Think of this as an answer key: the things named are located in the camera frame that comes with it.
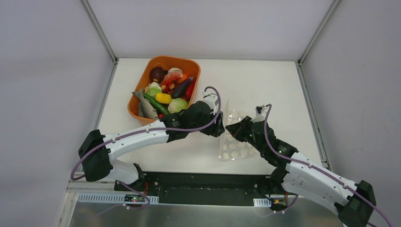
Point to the yellow toy corn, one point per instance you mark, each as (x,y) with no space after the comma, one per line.
(163,98)

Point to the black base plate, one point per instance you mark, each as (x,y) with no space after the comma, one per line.
(204,189)

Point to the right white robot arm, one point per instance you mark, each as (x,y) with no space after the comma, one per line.
(352,202)

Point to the orange plastic bin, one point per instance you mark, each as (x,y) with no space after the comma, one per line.
(190,67)

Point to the toy watermelon slice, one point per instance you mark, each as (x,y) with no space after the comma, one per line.
(171,77)

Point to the clear zip top bag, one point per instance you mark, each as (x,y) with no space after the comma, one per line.
(230,148)

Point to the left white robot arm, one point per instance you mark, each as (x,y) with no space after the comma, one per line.
(99,152)

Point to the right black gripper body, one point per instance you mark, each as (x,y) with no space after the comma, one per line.
(239,128)

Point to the green toy cabbage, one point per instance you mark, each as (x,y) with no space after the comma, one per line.
(176,105)

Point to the purple toy eggplant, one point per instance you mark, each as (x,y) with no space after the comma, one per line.
(180,90)

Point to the dark red toy apple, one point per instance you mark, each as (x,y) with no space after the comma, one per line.
(157,75)

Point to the red toy chili pepper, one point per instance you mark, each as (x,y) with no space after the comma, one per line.
(188,93)

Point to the white toy cauliflower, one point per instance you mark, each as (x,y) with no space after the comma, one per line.
(152,89)

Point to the grey toy fish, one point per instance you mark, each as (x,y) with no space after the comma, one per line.
(147,109)

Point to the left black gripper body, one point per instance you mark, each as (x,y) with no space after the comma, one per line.
(216,124)

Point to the green toy cucumber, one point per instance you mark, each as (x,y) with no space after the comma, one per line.
(156,104)

